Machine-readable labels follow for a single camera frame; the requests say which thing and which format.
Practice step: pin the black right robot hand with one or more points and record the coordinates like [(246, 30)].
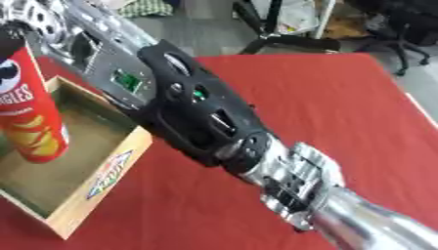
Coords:
[(10, 44)]

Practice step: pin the red cylindrical chips can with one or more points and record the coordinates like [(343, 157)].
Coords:
[(31, 123)]

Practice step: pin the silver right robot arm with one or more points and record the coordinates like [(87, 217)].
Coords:
[(194, 107)]

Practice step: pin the tan open cardboard box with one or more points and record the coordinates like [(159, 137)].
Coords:
[(68, 162)]

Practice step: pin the green white checked cloth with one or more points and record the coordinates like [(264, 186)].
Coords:
[(145, 8)]

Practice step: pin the black tripod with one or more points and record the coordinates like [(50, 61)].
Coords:
[(274, 35)]

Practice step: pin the white plastic bag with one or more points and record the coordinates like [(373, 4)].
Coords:
[(296, 14)]

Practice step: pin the brown cardboard piece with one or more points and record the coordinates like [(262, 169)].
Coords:
[(345, 27)]

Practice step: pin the black office chair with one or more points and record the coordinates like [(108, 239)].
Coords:
[(402, 29)]

